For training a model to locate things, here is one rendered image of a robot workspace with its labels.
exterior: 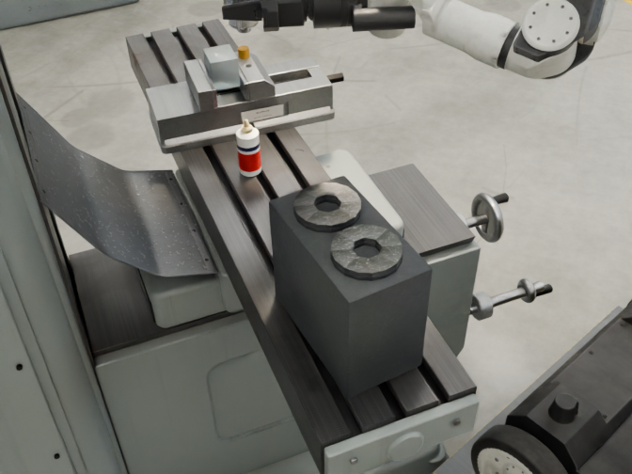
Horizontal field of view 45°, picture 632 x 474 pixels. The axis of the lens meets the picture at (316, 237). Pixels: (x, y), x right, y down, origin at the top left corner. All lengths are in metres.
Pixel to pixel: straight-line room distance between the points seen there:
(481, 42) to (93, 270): 0.85
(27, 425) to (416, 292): 0.74
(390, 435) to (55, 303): 0.56
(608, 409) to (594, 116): 2.05
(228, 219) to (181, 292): 0.16
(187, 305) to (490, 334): 1.22
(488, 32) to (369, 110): 2.14
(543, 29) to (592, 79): 2.53
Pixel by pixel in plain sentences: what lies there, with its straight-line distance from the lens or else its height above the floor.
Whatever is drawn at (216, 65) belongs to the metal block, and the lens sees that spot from 1.47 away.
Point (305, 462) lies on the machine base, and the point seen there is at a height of 0.20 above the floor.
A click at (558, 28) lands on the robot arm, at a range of 1.15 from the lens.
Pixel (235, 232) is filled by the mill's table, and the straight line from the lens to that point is 1.29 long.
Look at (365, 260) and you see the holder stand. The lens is 0.94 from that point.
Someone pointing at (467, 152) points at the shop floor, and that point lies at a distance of 3.08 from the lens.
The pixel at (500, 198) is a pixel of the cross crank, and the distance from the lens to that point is 1.78.
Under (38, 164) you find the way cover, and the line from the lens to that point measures 1.26.
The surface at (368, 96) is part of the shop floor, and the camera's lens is 3.39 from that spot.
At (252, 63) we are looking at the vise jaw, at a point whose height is 1.03.
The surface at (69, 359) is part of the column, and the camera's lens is 1.35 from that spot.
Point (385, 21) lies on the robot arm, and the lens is 1.22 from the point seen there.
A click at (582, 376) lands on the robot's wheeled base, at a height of 0.59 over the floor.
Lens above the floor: 1.77
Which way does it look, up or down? 42 degrees down
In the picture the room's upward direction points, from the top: 1 degrees counter-clockwise
